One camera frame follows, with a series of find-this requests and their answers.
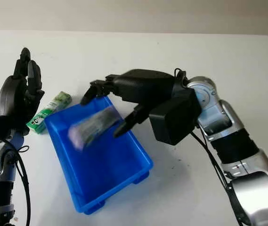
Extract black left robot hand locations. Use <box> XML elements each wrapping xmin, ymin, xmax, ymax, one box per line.
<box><xmin>0</xmin><ymin>48</ymin><xmax>46</xmax><ymax>137</ymax></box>

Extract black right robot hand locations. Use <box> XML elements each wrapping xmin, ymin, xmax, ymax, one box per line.
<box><xmin>80</xmin><ymin>68</ymin><xmax>189</xmax><ymax>138</ymax></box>

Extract green cardboard box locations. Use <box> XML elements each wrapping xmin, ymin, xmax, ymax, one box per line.
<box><xmin>25</xmin><ymin>91</ymin><xmax>73</xmax><ymax>135</ymax></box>

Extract silver can with purple lid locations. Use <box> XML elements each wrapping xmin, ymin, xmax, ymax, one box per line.
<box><xmin>67</xmin><ymin>105</ymin><xmax>122</xmax><ymax>150</ymax></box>

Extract blue plastic tray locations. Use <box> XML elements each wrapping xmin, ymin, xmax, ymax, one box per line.
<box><xmin>44</xmin><ymin>96</ymin><xmax>154</xmax><ymax>215</ymax></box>

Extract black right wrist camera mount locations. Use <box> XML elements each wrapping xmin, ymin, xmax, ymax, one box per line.
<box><xmin>148</xmin><ymin>88</ymin><xmax>202</xmax><ymax>146</ymax></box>

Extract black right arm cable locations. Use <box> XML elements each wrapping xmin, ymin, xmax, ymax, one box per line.
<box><xmin>189</xmin><ymin>130</ymin><xmax>252</xmax><ymax>226</ymax></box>

